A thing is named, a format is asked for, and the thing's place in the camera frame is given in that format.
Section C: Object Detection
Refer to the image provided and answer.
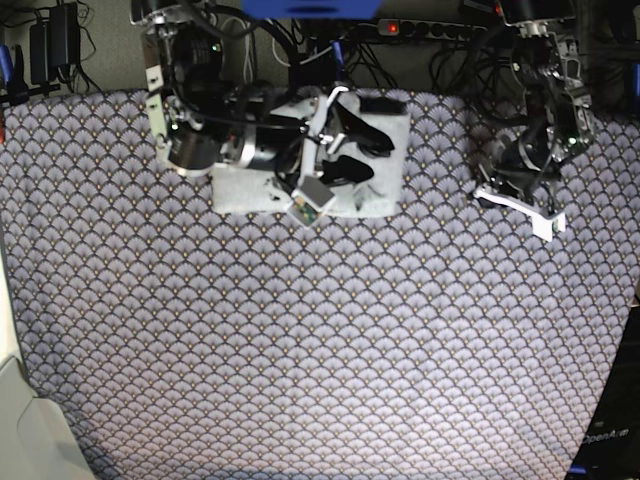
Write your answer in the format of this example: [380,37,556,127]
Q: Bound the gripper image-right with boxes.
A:
[479,127,560,199]

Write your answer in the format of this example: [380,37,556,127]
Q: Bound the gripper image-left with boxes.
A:
[249,104,395,193]

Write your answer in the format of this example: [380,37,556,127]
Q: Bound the light grey T-shirt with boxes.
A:
[211,90,410,223]

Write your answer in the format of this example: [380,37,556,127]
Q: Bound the blue box overhead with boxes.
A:
[241,0,381,19]

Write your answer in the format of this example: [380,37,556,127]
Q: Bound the patterned fan-print tablecloth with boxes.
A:
[1,91,639,479]

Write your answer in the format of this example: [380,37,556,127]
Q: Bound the black power adapter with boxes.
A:
[29,2,81,85]

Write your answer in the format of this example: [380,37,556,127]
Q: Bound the beige plastic bin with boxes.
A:
[1,357,94,479]

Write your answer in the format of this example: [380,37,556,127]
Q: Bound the black power strip red switch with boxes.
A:
[377,18,487,42]

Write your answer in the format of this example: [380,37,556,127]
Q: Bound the white cable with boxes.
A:
[242,17,334,81]

